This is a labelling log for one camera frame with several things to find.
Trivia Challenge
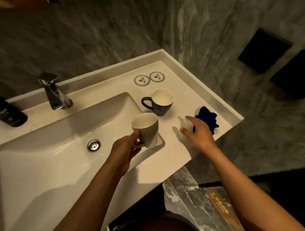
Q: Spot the person's right hand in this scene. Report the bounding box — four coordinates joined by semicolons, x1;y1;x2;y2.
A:
179;116;216;153

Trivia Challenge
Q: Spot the person's left hand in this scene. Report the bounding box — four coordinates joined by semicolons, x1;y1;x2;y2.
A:
109;132;142;177

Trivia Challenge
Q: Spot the white ceramic mug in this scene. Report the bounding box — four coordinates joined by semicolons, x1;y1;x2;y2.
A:
131;112;159;149

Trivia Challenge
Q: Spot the person's right forearm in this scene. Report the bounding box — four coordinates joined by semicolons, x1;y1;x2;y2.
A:
205;145;305;231

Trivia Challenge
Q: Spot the person's left forearm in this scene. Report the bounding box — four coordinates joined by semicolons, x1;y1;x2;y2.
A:
53;159;123;231

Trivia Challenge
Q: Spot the dark blue cloth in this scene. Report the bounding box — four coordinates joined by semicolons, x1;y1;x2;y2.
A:
193;106;220;135

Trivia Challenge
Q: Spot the black mug with white inside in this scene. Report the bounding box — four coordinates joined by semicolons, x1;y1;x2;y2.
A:
141;88;174;117

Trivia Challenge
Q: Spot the chrome sink drain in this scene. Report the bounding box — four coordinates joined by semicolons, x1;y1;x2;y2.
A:
88;140;101;152

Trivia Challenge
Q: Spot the round white coaster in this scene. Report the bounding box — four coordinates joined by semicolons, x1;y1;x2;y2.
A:
134;75;150;86
149;72;165;83

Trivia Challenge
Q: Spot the white sink basin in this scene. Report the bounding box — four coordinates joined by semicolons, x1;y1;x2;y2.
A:
0;92;166;231

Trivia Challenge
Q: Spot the chrome faucet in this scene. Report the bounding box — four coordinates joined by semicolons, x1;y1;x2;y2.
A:
38;72;74;110

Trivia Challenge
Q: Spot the black bottle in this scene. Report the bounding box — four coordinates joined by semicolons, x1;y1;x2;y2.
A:
0;96;28;127

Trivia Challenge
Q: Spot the black wall panel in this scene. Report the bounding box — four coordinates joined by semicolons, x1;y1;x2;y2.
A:
237;28;293;74
270;49;305;100

